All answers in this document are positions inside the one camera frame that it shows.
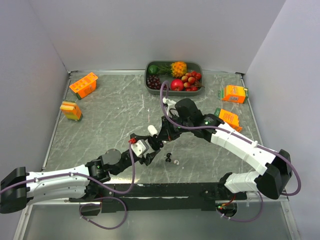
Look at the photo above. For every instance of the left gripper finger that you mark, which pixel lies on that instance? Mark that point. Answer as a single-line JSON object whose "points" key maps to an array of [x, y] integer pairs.
{"points": [[150, 157], [134, 138]]}

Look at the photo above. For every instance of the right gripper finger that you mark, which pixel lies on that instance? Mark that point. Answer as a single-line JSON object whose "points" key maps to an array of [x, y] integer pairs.
{"points": [[157, 144], [156, 137]]}

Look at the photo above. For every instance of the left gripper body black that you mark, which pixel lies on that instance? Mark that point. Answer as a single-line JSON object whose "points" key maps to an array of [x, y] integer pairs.
{"points": [[142, 159]]}

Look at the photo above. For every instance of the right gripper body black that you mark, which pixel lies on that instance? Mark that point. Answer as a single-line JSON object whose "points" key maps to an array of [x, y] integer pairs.
{"points": [[173, 131]]}

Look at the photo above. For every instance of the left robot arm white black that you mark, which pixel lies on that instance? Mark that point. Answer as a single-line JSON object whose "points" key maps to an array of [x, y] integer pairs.
{"points": [[21, 188]]}

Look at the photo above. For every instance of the red apple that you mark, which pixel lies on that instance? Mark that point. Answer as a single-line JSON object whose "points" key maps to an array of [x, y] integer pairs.
{"points": [[177, 85]]}

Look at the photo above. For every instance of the dark grape bunch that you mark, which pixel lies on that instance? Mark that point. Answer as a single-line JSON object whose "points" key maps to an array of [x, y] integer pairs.
{"points": [[153, 82]]}

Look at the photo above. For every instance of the red lychee bunch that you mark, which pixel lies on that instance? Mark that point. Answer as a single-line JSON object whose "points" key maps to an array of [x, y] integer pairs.
{"points": [[192, 81]]}

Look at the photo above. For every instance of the orange pineapple toy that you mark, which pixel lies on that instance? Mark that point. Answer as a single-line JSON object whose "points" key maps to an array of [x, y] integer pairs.
{"points": [[176, 69]]}

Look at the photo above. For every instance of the orange flat box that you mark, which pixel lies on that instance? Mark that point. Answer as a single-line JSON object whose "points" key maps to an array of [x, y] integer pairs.
{"points": [[228, 117]]}

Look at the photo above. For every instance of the green lime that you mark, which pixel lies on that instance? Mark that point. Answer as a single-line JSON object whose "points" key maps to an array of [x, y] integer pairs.
{"points": [[152, 69]]}

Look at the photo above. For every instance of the grey fruit tray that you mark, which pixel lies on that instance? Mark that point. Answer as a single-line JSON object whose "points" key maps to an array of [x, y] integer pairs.
{"points": [[162, 77]]}

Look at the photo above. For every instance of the orange juice carton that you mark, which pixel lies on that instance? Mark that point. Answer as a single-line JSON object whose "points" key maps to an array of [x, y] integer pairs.
{"points": [[84, 86]]}

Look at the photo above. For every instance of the orange yellow carton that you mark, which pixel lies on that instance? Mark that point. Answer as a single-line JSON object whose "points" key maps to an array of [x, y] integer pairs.
{"points": [[71, 111]]}

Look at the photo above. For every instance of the orange green box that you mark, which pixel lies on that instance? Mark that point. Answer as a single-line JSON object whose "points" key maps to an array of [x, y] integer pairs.
{"points": [[234, 94]]}

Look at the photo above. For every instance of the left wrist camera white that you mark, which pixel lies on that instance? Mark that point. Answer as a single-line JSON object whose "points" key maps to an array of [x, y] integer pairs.
{"points": [[138, 149]]}

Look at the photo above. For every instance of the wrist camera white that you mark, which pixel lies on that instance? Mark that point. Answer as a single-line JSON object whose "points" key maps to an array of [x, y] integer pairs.
{"points": [[168, 104], [138, 149]]}

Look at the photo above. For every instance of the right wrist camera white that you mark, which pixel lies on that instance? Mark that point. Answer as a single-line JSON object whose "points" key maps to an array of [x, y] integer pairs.
{"points": [[168, 104]]}

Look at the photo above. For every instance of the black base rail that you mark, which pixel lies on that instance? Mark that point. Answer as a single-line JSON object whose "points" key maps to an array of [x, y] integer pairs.
{"points": [[163, 196]]}

